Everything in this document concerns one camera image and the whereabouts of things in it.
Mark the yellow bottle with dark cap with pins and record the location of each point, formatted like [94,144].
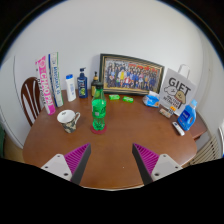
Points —
[94,80]

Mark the flat round red coaster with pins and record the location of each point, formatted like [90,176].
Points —
[98,131]

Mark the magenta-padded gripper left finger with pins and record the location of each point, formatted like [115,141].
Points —
[66,165]

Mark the white bottle with blue cap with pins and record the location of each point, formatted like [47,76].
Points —
[71,88]

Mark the small patterned box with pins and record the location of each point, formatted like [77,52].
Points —
[165,113]

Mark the white remote control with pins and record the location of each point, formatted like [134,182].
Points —
[178,128]

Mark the white paper gift bag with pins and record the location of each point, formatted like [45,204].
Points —
[178,90]

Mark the white and green shuttlecock tube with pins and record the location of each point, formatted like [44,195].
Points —
[56,83]

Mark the dark blue pump bottle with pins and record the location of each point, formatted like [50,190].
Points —
[82,86]

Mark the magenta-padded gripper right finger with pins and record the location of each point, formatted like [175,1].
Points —
[156,165]

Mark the blue detergent bottle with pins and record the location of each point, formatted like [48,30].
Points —
[186,118]

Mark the framed group photo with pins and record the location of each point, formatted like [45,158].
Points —
[131,75]

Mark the pink shuttlecock tube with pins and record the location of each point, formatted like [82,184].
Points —
[46,90]

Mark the green plastic drink bottle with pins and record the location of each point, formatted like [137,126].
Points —
[99,111]

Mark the white radiator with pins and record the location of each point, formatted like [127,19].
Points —
[206,151]

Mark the brown wooden chair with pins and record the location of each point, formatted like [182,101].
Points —
[31,100]

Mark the white patterned ceramic cup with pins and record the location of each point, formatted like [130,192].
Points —
[68,121]

